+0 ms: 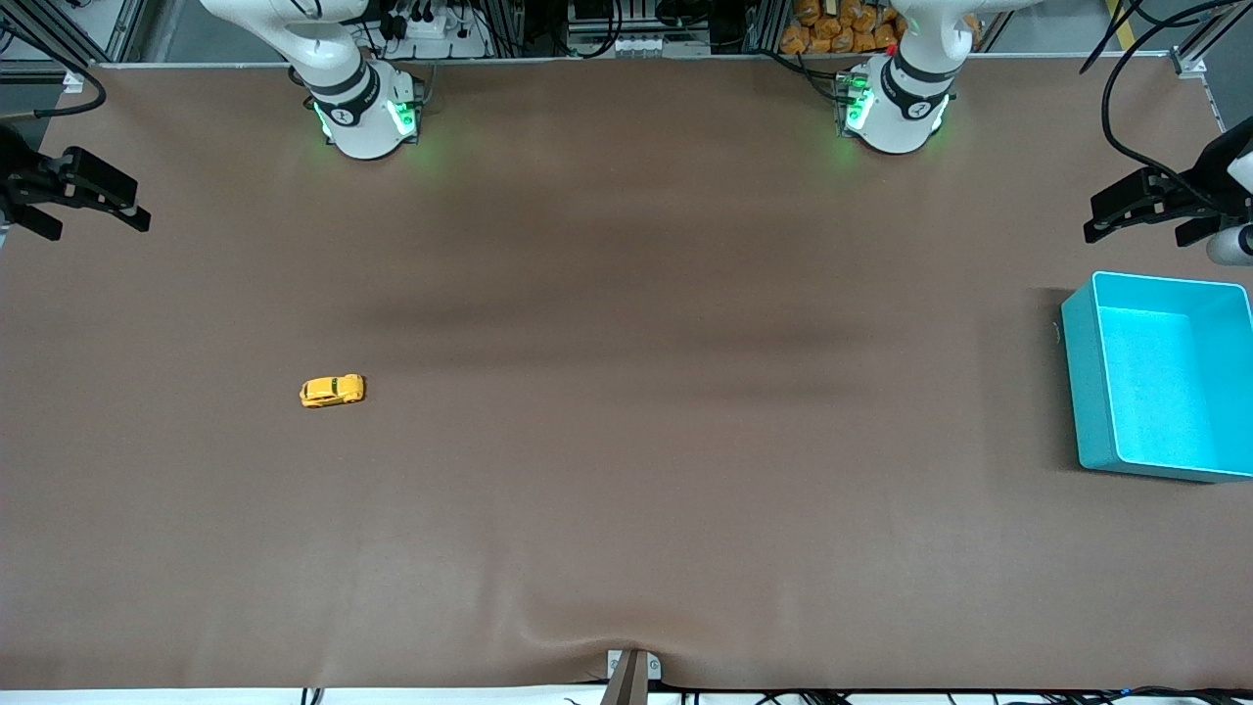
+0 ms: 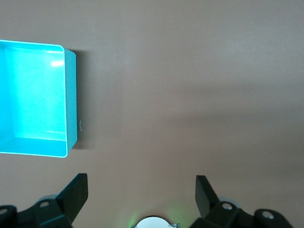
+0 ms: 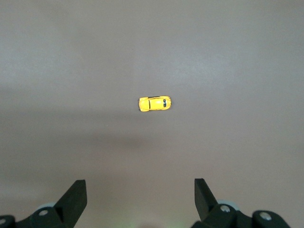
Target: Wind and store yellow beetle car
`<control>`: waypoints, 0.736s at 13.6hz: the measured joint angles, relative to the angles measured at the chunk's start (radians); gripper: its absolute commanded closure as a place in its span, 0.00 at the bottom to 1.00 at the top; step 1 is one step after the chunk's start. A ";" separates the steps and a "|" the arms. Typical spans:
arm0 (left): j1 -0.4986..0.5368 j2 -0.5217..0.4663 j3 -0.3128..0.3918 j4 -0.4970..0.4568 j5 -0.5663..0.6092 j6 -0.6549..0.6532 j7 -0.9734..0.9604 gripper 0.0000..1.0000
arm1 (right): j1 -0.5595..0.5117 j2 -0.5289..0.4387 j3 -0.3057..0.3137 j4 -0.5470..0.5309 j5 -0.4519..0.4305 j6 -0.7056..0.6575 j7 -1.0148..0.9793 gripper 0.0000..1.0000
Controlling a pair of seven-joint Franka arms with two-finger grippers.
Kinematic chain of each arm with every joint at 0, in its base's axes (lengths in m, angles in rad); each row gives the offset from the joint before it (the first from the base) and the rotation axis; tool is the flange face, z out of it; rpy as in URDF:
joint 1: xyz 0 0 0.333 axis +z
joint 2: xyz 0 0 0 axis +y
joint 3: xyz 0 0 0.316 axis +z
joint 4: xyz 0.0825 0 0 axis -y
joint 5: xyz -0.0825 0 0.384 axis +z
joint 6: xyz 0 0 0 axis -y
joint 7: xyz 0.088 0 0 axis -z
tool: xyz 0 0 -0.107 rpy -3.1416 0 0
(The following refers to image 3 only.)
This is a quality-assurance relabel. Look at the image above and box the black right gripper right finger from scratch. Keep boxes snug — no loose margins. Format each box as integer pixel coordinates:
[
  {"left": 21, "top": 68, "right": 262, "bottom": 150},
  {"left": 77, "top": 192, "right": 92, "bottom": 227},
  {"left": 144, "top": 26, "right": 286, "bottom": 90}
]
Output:
[{"left": 191, "top": 178, "right": 292, "bottom": 228}]

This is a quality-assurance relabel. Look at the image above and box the yellow beetle toy car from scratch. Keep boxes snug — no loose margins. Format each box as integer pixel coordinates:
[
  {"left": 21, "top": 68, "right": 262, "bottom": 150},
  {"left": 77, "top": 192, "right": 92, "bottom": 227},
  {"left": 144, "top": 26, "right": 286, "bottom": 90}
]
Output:
[{"left": 137, "top": 95, "right": 172, "bottom": 112}]

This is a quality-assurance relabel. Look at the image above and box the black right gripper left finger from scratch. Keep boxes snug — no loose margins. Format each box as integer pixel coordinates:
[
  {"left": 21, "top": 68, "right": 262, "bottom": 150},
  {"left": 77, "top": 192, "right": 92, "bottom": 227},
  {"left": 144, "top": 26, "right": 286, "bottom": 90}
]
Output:
[{"left": 0, "top": 180, "right": 87, "bottom": 228}]

